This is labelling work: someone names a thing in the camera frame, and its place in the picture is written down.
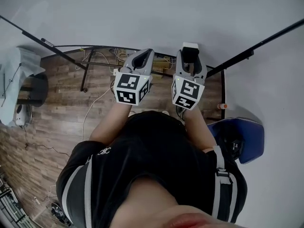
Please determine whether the person's black striped shirt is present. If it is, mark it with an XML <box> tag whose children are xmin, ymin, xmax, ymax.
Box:
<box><xmin>55</xmin><ymin>110</ymin><xmax>248</xmax><ymax>228</ymax></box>

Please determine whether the white round device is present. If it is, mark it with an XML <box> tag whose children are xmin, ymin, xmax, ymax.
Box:
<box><xmin>15</xmin><ymin>104</ymin><xmax>27</xmax><ymax>126</ymax></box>

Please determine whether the person's left forearm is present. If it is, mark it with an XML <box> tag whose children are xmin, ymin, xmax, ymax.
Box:
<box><xmin>89</xmin><ymin>102</ymin><xmax>134</xmax><ymax>147</ymax></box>

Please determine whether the person's face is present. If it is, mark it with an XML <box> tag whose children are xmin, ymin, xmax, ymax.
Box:
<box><xmin>113</xmin><ymin>171</ymin><xmax>239</xmax><ymax>228</ymax></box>

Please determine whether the blue chair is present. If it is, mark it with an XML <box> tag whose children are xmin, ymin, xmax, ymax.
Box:
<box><xmin>206</xmin><ymin>117</ymin><xmax>266</xmax><ymax>165</ymax></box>

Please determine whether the tangle of yellow cables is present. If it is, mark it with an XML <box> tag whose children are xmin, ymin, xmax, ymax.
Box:
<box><xmin>113</xmin><ymin>47</ymin><xmax>177</xmax><ymax>75</ymax></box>

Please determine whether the person's right forearm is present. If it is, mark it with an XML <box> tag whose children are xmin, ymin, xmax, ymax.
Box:
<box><xmin>183</xmin><ymin>106</ymin><xmax>219</xmax><ymax>154</ymax></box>

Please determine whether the grey harness strap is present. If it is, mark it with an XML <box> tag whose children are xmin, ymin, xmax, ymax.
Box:
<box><xmin>212</xmin><ymin>144</ymin><xmax>233</xmax><ymax>185</ymax></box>

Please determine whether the black bag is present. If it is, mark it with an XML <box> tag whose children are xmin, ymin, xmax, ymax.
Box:
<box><xmin>218</xmin><ymin>124</ymin><xmax>246</xmax><ymax>162</ymax></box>

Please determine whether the metal rack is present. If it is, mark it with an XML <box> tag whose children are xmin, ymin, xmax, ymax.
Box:
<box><xmin>0</xmin><ymin>171</ymin><xmax>33</xmax><ymax>228</ymax></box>

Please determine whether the small black white box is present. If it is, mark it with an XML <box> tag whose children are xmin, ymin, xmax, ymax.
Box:
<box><xmin>181</xmin><ymin>41</ymin><xmax>200</xmax><ymax>64</ymax></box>

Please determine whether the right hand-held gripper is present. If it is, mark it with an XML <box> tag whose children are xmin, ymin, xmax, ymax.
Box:
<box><xmin>171</xmin><ymin>48</ymin><xmax>208</xmax><ymax>111</ymax></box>

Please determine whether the black round stool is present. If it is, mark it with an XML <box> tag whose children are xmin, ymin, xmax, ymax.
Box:
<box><xmin>17</xmin><ymin>72</ymin><xmax>49</xmax><ymax>108</ymax></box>

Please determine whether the thin black cord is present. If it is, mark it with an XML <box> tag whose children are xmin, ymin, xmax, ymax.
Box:
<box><xmin>0</xmin><ymin>62</ymin><xmax>22</xmax><ymax>108</ymax></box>

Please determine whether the white floor cable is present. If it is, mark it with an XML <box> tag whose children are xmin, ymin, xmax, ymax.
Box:
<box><xmin>81</xmin><ymin>86</ymin><xmax>115</xmax><ymax>143</ymax></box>

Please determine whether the black shoe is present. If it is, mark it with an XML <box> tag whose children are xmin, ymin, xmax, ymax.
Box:
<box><xmin>50</xmin><ymin>201</ymin><xmax>72</xmax><ymax>226</ymax></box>

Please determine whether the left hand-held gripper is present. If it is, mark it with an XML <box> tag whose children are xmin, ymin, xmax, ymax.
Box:
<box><xmin>113</xmin><ymin>47</ymin><xmax>155</xmax><ymax>107</ymax></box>

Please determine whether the black floor cable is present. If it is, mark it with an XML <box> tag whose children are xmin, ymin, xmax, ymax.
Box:
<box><xmin>22</xmin><ymin>124</ymin><xmax>72</xmax><ymax>157</ymax></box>

